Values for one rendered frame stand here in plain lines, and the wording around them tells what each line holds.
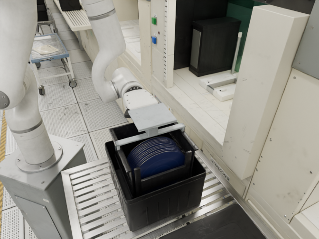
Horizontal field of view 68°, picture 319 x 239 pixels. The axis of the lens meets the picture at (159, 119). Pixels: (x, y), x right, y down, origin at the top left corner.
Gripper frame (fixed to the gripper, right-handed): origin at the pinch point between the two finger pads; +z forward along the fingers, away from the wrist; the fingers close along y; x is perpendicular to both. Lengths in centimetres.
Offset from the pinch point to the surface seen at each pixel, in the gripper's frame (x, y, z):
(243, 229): -22.6, -15.8, 31.5
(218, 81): -19, -57, -41
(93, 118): -110, 3, -161
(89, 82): -111, -9, -246
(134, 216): -24.2, 11.5, 13.9
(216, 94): -20, -49, -31
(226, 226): -22.6, -11.6, 28.8
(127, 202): -16.4, 13.0, 13.7
